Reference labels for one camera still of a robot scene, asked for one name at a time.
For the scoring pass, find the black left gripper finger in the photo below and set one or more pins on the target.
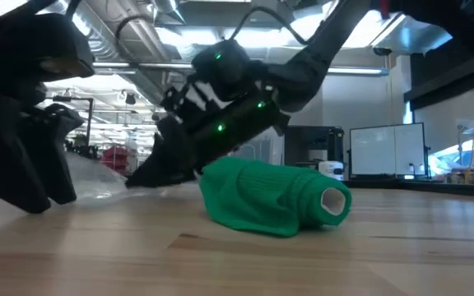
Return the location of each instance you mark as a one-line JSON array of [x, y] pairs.
[[10, 164], [58, 156]]

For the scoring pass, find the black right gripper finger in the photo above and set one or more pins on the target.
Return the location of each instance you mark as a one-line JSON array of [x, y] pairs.
[[167, 164]]

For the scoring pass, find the clear plastic zip bag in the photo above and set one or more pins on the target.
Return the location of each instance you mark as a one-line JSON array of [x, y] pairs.
[[97, 181]]

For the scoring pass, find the green elastic bandage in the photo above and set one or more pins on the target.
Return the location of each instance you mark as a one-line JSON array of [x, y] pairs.
[[261, 197]]

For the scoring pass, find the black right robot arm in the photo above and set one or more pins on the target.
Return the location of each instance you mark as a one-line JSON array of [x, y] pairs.
[[315, 61]]

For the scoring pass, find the black background robot rig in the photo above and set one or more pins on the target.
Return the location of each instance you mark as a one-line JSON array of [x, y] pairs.
[[85, 144]]

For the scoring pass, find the red storage bin rack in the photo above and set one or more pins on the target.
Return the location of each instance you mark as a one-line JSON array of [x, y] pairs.
[[114, 158]]

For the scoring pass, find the white bucket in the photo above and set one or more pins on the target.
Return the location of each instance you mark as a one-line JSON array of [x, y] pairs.
[[332, 169]]

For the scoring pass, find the whiteboard on stand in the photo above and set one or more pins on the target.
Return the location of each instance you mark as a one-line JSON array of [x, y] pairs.
[[387, 150]]

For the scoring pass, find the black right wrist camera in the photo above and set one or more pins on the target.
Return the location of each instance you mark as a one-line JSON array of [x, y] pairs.
[[224, 70]]

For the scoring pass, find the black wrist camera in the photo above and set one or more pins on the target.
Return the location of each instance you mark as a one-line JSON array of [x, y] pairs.
[[27, 45], [224, 70]]

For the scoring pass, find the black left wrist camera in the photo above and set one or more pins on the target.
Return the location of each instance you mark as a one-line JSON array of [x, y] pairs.
[[27, 45]]

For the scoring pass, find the black 3D printer enclosure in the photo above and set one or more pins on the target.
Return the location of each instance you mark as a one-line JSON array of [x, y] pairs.
[[311, 144]]

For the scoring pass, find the black dome camera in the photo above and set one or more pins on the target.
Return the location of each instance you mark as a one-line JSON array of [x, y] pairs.
[[383, 51]]

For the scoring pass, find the black aluminium table frame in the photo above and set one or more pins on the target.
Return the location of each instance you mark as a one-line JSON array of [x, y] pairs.
[[426, 187]]

